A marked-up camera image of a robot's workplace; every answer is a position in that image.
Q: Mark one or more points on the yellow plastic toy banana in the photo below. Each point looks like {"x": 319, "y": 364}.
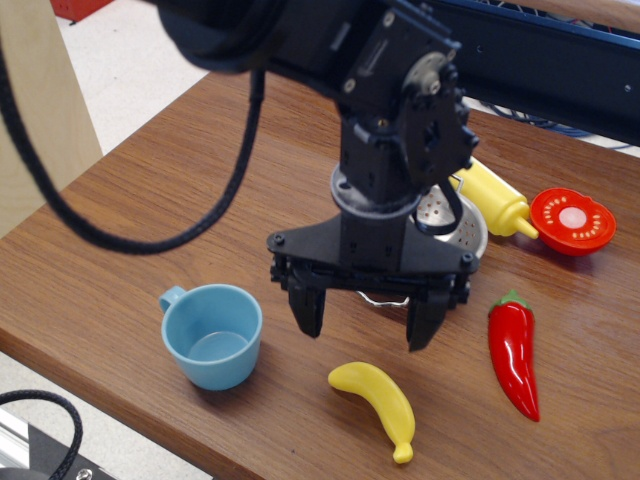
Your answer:
{"x": 386, "y": 398}

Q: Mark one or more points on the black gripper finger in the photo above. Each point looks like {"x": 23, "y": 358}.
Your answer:
{"x": 424, "y": 319}
{"x": 307, "y": 305}

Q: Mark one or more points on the light blue plastic cup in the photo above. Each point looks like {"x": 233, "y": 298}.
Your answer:
{"x": 213, "y": 333}

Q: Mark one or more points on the yellow mustard squeeze bottle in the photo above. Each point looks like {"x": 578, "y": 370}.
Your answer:
{"x": 505, "y": 210}

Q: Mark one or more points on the black metal frame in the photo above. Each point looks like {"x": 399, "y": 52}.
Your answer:
{"x": 579, "y": 77}

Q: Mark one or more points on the aluminium camera mount base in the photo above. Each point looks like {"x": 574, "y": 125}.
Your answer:
{"x": 26, "y": 451}

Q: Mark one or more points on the red toy chili pepper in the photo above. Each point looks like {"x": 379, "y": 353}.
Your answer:
{"x": 511, "y": 328}

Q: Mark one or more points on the stainless steel colander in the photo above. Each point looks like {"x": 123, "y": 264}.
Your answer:
{"x": 471, "y": 233}

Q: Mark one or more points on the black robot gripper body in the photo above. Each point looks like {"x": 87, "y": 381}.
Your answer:
{"x": 376, "y": 244}

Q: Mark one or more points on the red toy tomato half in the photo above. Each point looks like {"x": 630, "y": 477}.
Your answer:
{"x": 571, "y": 223}

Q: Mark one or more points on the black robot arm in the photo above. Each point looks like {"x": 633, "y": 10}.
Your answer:
{"x": 388, "y": 67}

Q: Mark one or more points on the light wooden panel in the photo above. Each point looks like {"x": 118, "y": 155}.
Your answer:
{"x": 47, "y": 91}

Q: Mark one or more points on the red plastic crate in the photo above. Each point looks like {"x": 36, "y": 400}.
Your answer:
{"x": 77, "y": 10}

